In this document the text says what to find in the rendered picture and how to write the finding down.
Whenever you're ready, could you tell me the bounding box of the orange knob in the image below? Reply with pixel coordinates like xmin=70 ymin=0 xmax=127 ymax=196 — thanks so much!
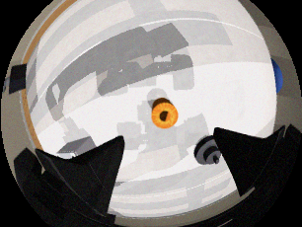
xmin=151 ymin=97 xmax=179 ymax=129

